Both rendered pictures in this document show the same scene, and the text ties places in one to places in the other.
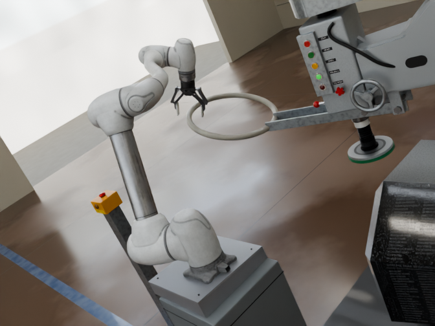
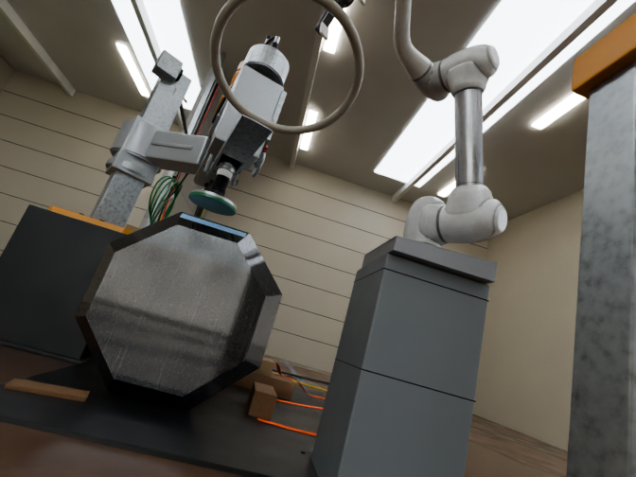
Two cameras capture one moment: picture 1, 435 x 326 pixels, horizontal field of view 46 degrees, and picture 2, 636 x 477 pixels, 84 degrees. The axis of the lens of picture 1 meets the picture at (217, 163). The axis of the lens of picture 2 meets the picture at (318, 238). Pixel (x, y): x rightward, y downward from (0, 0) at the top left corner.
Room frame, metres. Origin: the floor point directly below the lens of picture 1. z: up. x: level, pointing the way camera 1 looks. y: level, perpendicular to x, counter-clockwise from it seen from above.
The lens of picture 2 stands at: (3.29, 0.48, 0.44)
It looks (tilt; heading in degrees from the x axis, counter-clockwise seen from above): 16 degrees up; 208
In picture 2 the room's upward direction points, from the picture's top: 16 degrees clockwise
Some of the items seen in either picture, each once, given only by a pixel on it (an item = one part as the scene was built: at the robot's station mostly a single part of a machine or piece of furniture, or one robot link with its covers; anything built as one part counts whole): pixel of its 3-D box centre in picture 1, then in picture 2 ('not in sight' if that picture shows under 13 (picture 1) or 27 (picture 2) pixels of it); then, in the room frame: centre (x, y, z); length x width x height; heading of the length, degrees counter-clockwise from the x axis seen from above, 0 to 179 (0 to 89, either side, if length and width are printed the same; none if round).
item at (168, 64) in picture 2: not in sight; (168, 68); (1.99, -1.77, 2.00); 0.20 x 0.18 x 0.15; 126
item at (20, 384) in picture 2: not in sight; (49, 390); (2.37, -0.89, 0.02); 0.25 x 0.10 x 0.01; 140
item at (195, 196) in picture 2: (370, 148); (213, 202); (2.16, -0.69, 0.91); 0.22 x 0.22 x 0.04
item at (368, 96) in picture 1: (369, 92); (252, 161); (1.99, -0.71, 1.24); 0.15 x 0.10 x 0.15; 51
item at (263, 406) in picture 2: not in sight; (261, 399); (1.45, -0.55, 0.07); 0.30 x 0.12 x 0.12; 35
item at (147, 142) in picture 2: not in sight; (165, 150); (1.83, -1.65, 1.41); 0.74 x 0.34 x 0.25; 100
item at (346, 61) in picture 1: (359, 57); (240, 128); (2.11, -0.75, 1.36); 0.36 x 0.22 x 0.45; 51
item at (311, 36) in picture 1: (316, 64); (273, 118); (2.11, -0.56, 1.41); 0.08 x 0.03 x 0.28; 51
